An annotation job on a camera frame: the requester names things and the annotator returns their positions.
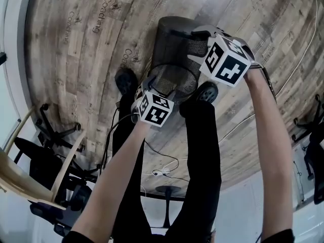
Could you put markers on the person's black shirt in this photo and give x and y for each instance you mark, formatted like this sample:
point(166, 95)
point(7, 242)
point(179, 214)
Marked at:
point(81, 237)

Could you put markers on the person's right leg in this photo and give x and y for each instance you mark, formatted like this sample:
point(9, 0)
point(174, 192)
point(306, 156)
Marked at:
point(200, 161)

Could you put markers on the black office chair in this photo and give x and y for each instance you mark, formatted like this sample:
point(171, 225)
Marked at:
point(317, 148)
point(43, 161)

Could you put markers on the black mesh waste bin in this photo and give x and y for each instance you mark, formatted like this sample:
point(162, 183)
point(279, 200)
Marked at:
point(172, 47)

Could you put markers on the person's left shoe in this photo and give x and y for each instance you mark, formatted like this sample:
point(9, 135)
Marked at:
point(125, 81)

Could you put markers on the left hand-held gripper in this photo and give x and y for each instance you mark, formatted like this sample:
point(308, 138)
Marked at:
point(155, 110)

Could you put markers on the person's shoe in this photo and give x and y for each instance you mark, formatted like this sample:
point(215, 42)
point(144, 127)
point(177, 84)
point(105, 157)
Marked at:
point(208, 92)
point(125, 81)

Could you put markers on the person's right forearm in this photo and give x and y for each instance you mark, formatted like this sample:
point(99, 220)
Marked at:
point(270, 148)

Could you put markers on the person's right shoe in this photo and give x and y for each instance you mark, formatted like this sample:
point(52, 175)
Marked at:
point(208, 92)

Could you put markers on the black round stand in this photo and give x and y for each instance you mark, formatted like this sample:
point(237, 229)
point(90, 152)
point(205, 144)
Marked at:
point(168, 188)

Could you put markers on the white power strip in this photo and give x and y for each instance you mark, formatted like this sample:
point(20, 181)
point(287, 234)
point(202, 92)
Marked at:
point(164, 172)

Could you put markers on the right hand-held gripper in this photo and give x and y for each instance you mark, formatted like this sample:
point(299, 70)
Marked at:
point(227, 67)

